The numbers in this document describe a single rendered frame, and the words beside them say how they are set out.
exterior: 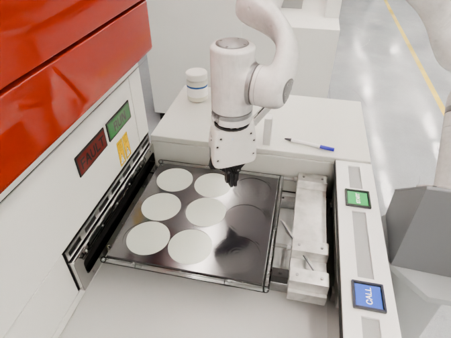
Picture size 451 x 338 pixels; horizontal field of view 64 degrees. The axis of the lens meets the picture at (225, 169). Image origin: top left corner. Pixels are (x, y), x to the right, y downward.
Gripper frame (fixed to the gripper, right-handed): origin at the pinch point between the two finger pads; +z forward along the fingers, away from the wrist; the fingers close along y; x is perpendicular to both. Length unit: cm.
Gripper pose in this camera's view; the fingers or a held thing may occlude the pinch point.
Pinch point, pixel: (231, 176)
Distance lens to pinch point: 84.7
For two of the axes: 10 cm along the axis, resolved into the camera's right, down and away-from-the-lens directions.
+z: 0.0, 7.8, 6.2
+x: -3.4, -5.8, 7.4
